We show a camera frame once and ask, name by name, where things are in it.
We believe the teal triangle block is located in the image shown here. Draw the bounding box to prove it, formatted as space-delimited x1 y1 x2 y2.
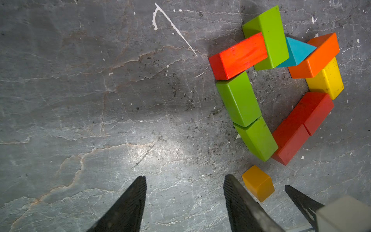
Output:
277 37 316 68

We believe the orange rectangular block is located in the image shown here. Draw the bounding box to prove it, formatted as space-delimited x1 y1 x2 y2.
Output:
288 33 340 79

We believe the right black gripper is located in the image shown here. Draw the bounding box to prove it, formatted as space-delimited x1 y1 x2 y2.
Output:
285 185 371 232

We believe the yellow rectangular block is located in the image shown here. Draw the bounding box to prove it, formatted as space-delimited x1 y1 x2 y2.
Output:
305 57 344 100

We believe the green block pair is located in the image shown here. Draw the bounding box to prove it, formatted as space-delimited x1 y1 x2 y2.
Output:
233 116 278 161
216 72 262 127

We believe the small orange-yellow cube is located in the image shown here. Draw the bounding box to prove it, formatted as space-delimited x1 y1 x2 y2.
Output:
242 165 275 202

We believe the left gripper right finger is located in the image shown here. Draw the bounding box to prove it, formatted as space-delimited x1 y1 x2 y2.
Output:
223 174 283 232

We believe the red block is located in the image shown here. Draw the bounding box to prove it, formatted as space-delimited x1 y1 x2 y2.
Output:
286 92 334 136
209 33 268 81
271 121 310 165

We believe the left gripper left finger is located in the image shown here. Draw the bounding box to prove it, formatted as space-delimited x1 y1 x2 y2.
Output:
88 176 147 232

